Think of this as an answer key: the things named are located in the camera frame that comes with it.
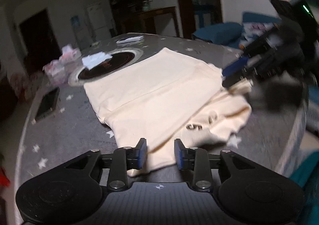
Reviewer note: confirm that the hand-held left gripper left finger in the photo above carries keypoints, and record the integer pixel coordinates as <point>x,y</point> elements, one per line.
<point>140,155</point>

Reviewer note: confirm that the black smartphone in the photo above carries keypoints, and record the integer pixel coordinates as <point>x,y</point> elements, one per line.
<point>47,104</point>

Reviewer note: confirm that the white power strip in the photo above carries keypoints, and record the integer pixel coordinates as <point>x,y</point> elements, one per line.
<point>130,39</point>

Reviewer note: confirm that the cream printed shirt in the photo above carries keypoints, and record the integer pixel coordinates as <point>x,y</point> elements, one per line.
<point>149,85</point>

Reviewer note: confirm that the round built-in induction cooktop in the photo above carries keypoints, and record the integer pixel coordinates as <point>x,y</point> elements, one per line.
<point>121,59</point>

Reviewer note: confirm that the wooden side table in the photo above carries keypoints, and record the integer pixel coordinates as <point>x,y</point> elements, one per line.
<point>159,20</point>

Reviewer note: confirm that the white water dispenser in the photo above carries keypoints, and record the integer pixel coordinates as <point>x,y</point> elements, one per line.
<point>81,37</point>

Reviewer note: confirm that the blue chair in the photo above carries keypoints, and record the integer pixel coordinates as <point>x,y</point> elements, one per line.
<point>219,32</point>

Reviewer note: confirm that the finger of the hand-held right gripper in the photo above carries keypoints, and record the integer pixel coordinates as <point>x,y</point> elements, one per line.
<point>236,81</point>
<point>234,67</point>

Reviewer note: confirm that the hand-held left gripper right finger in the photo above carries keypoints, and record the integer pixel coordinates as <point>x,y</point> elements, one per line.
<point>180,155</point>

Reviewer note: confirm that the polka dot play tent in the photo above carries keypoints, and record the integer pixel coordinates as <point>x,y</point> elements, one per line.
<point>25,85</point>

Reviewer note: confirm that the glass kettle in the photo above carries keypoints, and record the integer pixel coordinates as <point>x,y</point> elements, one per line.
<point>146,5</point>

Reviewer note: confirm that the blue water bottle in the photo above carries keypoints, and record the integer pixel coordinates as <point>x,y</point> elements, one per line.
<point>75,21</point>

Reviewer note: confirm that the dark wooden door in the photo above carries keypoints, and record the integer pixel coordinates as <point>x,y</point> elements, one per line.
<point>39,40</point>

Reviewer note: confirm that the white refrigerator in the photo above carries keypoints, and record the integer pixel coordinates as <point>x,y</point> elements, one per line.
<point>98,21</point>

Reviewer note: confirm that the crumpled white tissue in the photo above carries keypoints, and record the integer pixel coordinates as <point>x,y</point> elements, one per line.
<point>96,60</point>

